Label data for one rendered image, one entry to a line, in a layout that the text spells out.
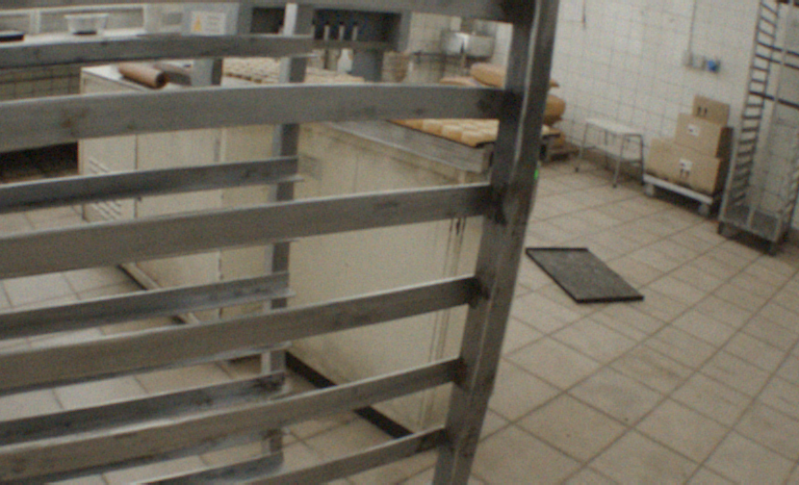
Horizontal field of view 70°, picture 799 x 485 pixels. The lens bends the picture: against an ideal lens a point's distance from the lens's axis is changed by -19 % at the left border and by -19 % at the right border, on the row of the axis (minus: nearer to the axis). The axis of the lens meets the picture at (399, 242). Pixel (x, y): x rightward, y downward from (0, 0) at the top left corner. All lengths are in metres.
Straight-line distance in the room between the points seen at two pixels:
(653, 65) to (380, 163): 4.28
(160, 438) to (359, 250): 1.35
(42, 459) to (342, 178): 1.44
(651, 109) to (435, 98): 5.28
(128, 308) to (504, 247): 0.56
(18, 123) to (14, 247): 0.09
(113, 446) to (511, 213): 0.40
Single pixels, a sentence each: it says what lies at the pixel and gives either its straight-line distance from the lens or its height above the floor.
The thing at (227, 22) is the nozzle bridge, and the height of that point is 1.11.
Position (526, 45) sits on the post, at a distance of 0.59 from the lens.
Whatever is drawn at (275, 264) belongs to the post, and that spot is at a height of 0.81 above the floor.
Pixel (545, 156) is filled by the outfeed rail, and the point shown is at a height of 0.86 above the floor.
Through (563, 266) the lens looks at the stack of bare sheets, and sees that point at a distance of 3.46.
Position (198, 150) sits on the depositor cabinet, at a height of 0.70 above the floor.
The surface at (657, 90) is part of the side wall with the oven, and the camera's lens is 5.79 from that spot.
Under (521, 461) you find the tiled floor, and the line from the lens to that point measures 2.03.
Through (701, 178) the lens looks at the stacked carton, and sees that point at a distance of 5.16.
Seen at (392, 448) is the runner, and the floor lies 0.79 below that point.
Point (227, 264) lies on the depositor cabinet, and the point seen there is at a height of 0.38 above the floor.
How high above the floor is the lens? 1.23
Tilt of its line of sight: 21 degrees down
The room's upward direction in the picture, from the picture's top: 7 degrees clockwise
